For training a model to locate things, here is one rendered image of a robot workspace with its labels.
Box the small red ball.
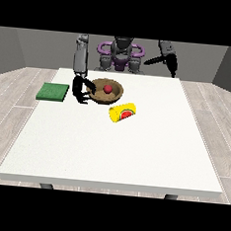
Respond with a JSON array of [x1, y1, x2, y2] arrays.
[[103, 84, 114, 95]]

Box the brown wooden bowl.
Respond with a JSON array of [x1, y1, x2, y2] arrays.
[[84, 76, 125, 107]]

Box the green square pad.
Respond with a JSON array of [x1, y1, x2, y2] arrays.
[[35, 81, 71, 104]]

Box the dark table leg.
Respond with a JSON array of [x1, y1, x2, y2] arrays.
[[38, 183, 55, 191], [164, 193, 179, 201]]

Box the grey robot trunk purple rings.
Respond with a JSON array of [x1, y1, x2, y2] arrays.
[[94, 35, 149, 76]]

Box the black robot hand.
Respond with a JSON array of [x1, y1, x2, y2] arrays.
[[70, 72, 98, 106], [142, 49, 180, 79]]

